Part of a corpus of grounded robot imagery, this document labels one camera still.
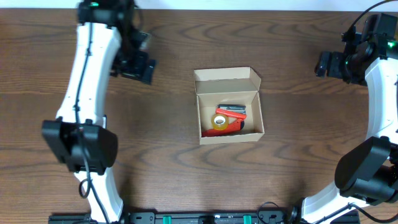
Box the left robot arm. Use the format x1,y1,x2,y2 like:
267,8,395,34
42,1,156,223

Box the red utility knife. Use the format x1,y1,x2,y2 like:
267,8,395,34
201,119,244,137

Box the open cardboard box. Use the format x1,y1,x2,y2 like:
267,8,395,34
194,67,265,145

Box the black cable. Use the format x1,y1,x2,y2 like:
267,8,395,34
73,21,108,224
310,0,398,223

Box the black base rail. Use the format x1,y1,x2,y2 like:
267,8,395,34
48,210,360,224

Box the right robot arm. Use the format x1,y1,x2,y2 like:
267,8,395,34
287,13,397,223

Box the yellow tape roll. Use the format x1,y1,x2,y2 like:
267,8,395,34
211,114,229,131

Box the right black cable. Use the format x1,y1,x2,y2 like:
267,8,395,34
310,0,398,223

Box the left black cable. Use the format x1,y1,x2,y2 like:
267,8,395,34
73,21,108,224

